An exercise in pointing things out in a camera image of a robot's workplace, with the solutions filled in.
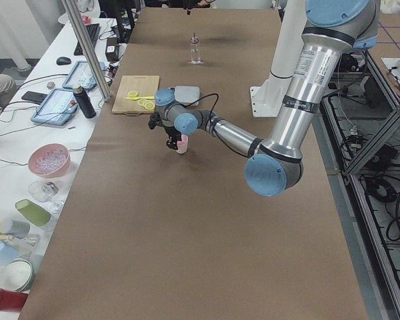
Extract black smartphone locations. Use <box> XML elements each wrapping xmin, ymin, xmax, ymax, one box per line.
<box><xmin>21</xmin><ymin>91</ymin><xmax>47</xmax><ymax>105</ymax></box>

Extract lower teach pendant tablet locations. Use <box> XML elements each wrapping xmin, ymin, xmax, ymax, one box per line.
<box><xmin>31</xmin><ymin>88</ymin><xmax>78</xmax><ymax>126</ymax></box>

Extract wooden cutting board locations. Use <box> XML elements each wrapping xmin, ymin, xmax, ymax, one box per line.
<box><xmin>111</xmin><ymin>75</ymin><xmax>159</xmax><ymax>115</ymax></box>

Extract glass sauce bottle steel spout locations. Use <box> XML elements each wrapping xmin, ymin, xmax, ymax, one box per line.
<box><xmin>190</xmin><ymin>33</ymin><xmax>201</xmax><ymax>65</ymax></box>

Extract yellow plastic knife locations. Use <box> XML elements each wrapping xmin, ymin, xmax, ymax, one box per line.
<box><xmin>126</xmin><ymin>96</ymin><xmax>154</xmax><ymax>101</ymax></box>

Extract black keyboard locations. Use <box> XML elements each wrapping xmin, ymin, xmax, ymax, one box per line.
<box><xmin>73</xmin><ymin>23</ymin><xmax>101</xmax><ymax>57</ymax></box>

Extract wine glass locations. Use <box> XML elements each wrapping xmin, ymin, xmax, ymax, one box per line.
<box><xmin>28</xmin><ymin>181</ymin><xmax>64</xmax><ymax>215</ymax></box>

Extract green plastic cup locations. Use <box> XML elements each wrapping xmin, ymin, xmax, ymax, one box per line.
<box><xmin>15</xmin><ymin>199</ymin><xmax>51</xmax><ymax>227</ymax></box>

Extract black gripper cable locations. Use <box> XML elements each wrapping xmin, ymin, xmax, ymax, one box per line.
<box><xmin>183</xmin><ymin>93</ymin><xmax>220</xmax><ymax>116</ymax></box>

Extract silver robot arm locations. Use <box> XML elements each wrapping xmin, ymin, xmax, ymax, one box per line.
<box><xmin>148</xmin><ymin>1</ymin><xmax>380</xmax><ymax>197</ymax></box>

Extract white camera pillar base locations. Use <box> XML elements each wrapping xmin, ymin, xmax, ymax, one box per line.
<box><xmin>251</xmin><ymin>0</ymin><xmax>307</xmax><ymax>117</ymax></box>

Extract light blue cup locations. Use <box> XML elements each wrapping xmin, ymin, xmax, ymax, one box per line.
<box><xmin>0</xmin><ymin>241</ymin><xmax>19</xmax><ymax>266</ymax></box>

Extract aluminium frame post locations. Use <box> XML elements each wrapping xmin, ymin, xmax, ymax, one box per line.
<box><xmin>61</xmin><ymin>0</ymin><xmax>111</xmax><ymax>102</ymax></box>

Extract black computer mouse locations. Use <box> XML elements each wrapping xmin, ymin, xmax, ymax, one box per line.
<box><xmin>56</xmin><ymin>57</ymin><xmax>71</xmax><ymax>66</ymax></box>

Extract black power adapter box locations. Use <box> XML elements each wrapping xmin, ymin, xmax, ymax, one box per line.
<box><xmin>105</xmin><ymin>37</ymin><xmax>119</xmax><ymax>62</ymax></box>

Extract grey plastic cup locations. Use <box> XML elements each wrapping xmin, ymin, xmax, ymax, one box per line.
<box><xmin>0</xmin><ymin>220</ymin><xmax>31</xmax><ymax>239</ymax></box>

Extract pink bowl with ice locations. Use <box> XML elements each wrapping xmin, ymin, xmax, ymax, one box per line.
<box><xmin>28</xmin><ymin>143</ymin><xmax>71</xmax><ymax>178</ymax></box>

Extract teach pendant tablet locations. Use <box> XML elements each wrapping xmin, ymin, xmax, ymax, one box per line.
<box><xmin>31</xmin><ymin>88</ymin><xmax>78</xmax><ymax>126</ymax></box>
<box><xmin>62</xmin><ymin>61</ymin><xmax>96</xmax><ymax>91</ymax></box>

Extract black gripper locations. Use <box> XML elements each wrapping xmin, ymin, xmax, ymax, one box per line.
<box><xmin>165</xmin><ymin>126</ymin><xmax>182</xmax><ymax>149</ymax></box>

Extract black water bottle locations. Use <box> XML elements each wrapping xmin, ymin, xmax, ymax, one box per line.
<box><xmin>72</xmin><ymin>83</ymin><xmax>96</xmax><ymax>119</ymax></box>

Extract white green bowl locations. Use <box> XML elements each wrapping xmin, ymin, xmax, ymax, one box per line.
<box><xmin>0</xmin><ymin>259</ymin><xmax>35</xmax><ymax>292</ymax></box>

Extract red cylinder container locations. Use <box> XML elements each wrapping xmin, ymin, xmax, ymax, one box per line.
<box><xmin>0</xmin><ymin>288</ymin><xmax>29</xmax><ymax>312</ymax></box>

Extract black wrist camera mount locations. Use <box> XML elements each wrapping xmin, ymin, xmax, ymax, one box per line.
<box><xmin>148</xmin><ymin>112</ymin><xmax>164</xmax><ymax>130</ymax></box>

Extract upper teach pendant tablet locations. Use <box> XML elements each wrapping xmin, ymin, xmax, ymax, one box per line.
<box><xmin>62</xmin><ymin>61</ymin><xmax>96</xmax><ymax>91</ymax></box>

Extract pink plastic cup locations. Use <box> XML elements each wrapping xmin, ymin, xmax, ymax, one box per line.
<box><xmin>176</xmin><ymin>135</ymin><xmax>189</xmax><ymax>154</ymax></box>

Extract grey digital kitchen scale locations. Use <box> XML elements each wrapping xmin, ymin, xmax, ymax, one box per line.
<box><xmin>171</xmin><ymin>85</ymin><xmax>201</xmax><ymax>106</ymax></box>

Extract lone lemon slice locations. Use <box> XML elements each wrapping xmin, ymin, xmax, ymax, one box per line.
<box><xmin>143</xmin><ymin>101</ymin><xmax>155</xmax><ymax>111</ymax></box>

